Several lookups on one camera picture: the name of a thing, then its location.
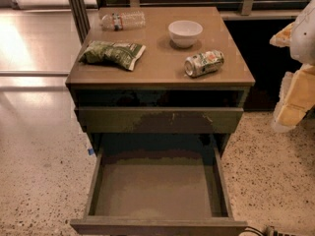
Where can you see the brown wooden drawer cabinet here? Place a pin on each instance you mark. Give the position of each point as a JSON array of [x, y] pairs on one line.
[[159, 78]]

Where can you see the white ceramic bowl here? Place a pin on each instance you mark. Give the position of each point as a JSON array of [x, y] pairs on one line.
[[184, 33]]

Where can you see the green chip bag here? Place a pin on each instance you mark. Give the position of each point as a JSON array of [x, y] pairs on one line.
[[123, 54]]

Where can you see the clear plastic water bottle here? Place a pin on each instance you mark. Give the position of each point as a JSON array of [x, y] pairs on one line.
[[123, 21]]

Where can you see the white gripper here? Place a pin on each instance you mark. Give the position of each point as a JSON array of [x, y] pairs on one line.
[[304, 38]]

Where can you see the open middle drawer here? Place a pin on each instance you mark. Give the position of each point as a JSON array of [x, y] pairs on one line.
[[158, 185]]

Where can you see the silver green 7up can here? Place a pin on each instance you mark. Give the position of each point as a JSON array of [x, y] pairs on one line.
[[201, 64]]

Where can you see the blue tape piece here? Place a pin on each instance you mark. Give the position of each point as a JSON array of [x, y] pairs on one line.
[[91, 151]]

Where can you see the closed top drawer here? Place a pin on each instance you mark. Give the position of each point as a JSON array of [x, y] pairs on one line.
[[154, 120]]

